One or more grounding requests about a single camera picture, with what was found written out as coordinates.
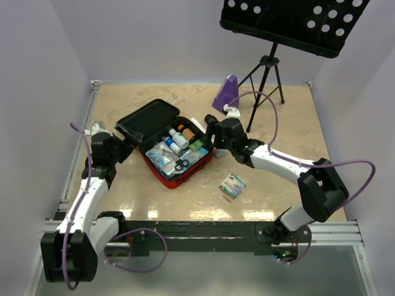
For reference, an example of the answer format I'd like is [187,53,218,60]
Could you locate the black microphone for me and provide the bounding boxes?
[204,114,217,123]

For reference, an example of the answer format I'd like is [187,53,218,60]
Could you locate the bandage packets pile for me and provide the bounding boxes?
[218,173,247,203]

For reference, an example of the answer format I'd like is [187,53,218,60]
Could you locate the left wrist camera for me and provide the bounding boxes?
[83,120,108,137]

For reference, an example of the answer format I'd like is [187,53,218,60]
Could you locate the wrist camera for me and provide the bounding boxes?
[83,120,108,137]
[222,104,241,119]

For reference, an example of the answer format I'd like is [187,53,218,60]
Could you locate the small blue label bottle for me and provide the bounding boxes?
[164,137,182,155]

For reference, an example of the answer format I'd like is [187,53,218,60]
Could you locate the green small box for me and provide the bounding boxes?
[189,139,203,152]

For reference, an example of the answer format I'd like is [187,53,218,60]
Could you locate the purple metronome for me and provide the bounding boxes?
[212,75,239,112]

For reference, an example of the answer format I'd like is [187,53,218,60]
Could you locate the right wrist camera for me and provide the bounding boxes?
[222,104,241,119]

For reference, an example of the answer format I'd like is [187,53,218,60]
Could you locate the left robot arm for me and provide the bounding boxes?
[40,121,134,285]

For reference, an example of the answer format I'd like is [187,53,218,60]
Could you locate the brown medicine bottle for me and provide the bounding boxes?
[178,125,198,142]

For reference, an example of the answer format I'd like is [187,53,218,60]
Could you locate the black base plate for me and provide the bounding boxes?
[110,220,311,257]

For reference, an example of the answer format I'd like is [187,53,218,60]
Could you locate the black music stand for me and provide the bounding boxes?
[218,0,370,134]

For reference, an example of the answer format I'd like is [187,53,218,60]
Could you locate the red black medicine case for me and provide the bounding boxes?
[115,99,214,189]

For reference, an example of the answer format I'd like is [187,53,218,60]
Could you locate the black handled scissors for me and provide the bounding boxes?
[175,159,189,171]

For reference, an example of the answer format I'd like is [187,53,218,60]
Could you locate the aluminium frame rail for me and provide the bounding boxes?
[23,80,102,296]

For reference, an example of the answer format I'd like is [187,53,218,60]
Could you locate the white gauze packet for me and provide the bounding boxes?
[161,163,184,178]

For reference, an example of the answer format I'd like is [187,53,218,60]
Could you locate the blue pouch packet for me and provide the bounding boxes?
[180,147,209,168]

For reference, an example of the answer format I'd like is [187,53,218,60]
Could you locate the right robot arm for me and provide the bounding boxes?
[204,115,349,242]

